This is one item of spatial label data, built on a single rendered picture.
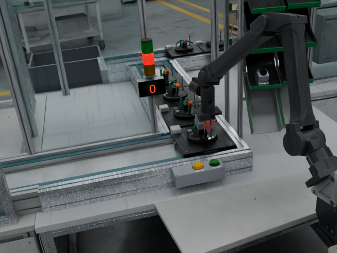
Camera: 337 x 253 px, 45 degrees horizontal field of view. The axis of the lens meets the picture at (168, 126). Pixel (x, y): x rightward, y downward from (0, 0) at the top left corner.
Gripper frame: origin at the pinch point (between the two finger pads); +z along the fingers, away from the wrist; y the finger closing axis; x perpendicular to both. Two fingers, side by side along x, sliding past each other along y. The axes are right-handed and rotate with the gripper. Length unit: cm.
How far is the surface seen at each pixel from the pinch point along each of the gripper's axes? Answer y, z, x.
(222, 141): -7.6, 8.8, -3.5
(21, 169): 81, 15, -20
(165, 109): 9.2, 8.1, -43.9
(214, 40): -43, -3, -118
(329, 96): -97, 24, -59
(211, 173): 3.5, 11.8, 14.1
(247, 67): -24.0, -19.2, -16.6
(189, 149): 7.8, 9.0, -1.9
